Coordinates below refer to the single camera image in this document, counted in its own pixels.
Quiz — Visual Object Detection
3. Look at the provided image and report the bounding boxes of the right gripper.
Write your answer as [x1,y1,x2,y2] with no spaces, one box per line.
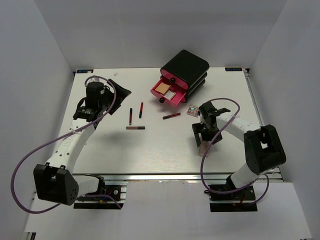
[192,121,223,147]

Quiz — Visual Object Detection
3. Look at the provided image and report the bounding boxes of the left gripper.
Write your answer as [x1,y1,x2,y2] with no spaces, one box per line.
[99,79,131,115]

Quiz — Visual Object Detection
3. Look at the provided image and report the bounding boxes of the peach rectangular palette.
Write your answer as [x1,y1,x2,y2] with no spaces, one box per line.
[198,141,209,157]

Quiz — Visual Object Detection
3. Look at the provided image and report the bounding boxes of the clear eyeshadow palette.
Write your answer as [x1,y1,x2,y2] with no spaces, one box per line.
[187,105,199,118]

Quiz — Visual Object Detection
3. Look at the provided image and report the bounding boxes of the square peach compact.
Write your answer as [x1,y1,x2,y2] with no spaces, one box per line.
[155,82,171,95]

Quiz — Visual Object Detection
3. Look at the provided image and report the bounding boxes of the peach compact with label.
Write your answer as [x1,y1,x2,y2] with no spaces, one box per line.
[164,90,176,100]

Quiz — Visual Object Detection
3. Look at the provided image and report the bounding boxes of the black pink drawer organizer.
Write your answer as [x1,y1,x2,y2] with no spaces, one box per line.
[150,49,210,107]

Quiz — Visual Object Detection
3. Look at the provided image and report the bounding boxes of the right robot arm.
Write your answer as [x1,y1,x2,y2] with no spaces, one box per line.
[192,101,287,200]

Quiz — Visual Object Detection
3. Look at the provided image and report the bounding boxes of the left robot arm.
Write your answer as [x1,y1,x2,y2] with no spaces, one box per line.
[33,79,131,206]

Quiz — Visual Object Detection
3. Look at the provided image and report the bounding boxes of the dark lip gloss vertical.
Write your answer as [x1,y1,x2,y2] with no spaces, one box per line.
[129,108,133,126]

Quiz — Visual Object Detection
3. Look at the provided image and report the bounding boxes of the red lip gloss upright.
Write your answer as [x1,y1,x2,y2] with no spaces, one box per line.
[138,102,144,119]

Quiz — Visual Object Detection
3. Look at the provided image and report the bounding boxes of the horizontal lip gloss tube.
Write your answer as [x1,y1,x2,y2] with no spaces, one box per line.
[125,126,146,130]

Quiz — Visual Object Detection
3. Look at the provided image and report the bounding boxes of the red lip gloss tube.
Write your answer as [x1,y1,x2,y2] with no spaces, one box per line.
[162,112,181,120]

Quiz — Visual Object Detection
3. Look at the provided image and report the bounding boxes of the left blue corner label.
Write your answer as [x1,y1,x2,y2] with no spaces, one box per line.
[76,69,94,74]

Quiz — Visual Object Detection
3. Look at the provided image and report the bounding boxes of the blue corner label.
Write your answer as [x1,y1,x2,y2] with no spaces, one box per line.
[224,67,243,72]
[76,69,94,74]

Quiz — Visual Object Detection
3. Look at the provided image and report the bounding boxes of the right blue corner label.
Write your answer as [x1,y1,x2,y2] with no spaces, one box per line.
[224,67,243,72]

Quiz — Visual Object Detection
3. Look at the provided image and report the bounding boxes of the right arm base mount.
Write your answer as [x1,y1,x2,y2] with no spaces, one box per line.
[204,186,258,213]

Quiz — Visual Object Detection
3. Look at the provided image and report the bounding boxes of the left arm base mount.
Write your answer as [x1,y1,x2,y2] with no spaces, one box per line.
[73,181,127,210]

